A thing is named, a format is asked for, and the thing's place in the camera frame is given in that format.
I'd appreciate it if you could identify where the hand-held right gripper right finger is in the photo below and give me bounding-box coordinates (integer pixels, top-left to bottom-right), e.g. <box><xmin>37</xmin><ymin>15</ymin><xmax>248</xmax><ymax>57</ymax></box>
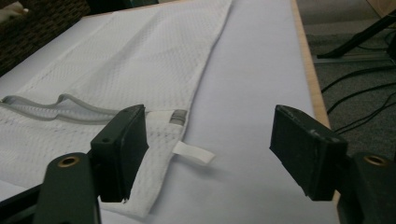
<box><xmin>269</xmin><ymin>104</ymin><xmax>349</xmax><ymax>202</ymax></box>

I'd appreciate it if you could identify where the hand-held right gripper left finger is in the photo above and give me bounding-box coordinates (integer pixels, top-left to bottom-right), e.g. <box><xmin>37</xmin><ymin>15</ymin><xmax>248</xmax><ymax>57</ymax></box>
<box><xmin>90</xmin><ymin>104</ymin><xmax>149</xmax><ymax>203</ymax></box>

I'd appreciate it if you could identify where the white mesh laundry bag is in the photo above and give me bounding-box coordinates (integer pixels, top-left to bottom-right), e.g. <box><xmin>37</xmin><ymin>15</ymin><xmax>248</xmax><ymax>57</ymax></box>
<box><xmin>0</xmin><ymin>0</ymin><xmax>233</xmax><ymax>219</ymax></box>

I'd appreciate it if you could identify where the brown wicker basket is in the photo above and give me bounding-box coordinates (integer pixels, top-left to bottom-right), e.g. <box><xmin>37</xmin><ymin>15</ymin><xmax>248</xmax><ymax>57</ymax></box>
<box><xmin>0</xmin><ymin>0</ymin><xmax>92</xmax><ymax>77</ymax></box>

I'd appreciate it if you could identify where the beige garment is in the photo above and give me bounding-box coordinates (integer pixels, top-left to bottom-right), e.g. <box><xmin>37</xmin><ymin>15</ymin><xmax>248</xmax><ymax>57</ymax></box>
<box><xmin>0</xmin><ymin>1</ymin><xmax>30</xmax><ymax>22</ymax></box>

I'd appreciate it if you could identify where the black stand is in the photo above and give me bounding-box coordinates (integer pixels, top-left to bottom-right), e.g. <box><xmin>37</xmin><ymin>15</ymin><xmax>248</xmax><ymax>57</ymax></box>
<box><xmin>317</xmin><ymin>8</ymin><xmax>396</xmax><ymax>60</ymax></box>

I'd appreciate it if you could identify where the wooden platform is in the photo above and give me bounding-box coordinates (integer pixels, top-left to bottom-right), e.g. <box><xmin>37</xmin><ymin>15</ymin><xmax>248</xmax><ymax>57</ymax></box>
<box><xmin>366</xmin><ymin>0</ymin><xmax>396</xmax><ymax>19</ymax></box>

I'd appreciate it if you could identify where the black floor cable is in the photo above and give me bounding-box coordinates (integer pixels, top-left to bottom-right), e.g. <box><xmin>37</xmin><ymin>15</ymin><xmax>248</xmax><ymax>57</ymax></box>
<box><xmin>333</xmin><ymin>92</ymin><xmax>396</xmax><ymax>135</ymax></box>
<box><xmin>320</xmin><ymin>64</ymin><xmax>396</xmax><ymax>94</ymax></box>
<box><xmin>326</xmin><ymin>81</ymin><xmax>396</xmax><ymax>116</ymax></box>

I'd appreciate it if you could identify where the metal floor rail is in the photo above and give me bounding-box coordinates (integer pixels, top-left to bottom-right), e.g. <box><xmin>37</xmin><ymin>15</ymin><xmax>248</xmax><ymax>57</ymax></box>
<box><xmin>312</xmin><ymin>50</ymin><xmax>394</xmax><ymax>65</ymax></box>

